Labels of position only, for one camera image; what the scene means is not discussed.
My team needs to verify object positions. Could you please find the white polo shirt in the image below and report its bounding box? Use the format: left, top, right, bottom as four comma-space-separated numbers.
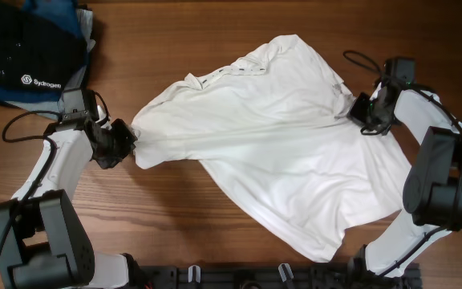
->
132, 35, 410, 262

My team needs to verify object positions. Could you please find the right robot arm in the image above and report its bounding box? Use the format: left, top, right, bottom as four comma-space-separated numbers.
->
343, 50, 462, 288

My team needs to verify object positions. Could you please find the black folded shirt with logo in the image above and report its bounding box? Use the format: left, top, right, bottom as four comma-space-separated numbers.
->
0, 2, 87, 92

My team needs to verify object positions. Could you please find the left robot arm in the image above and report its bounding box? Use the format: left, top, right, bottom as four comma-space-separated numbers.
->
0, 88, 147, 288

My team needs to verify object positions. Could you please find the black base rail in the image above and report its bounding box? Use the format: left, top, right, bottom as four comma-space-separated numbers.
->
141, 263, 424, 289

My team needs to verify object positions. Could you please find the blue folded shirt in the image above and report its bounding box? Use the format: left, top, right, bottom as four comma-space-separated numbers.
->
0, 1, 87, 103

